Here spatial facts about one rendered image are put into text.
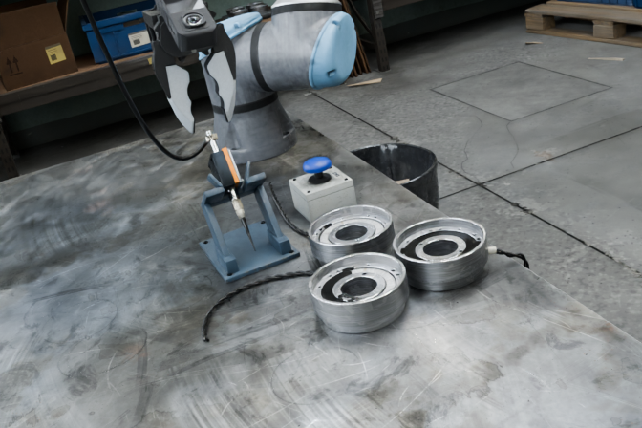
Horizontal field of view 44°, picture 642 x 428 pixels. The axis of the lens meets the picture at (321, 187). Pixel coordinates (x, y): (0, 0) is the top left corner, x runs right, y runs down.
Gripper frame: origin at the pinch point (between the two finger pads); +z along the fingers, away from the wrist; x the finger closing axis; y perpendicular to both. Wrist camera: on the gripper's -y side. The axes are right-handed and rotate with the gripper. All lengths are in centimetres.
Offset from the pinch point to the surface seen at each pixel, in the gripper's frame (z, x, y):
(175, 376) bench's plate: 17.9, 15.0, -23.8
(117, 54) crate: 52, -29, 330
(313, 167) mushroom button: 10.9, -12.3, 0.3
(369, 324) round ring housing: 16.9, -4.7, -29.6
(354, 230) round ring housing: 15.9, -12.0, -11.5
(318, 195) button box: 14.2, -11.5, -1.7
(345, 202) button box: 16.4, -15.1, -1.8
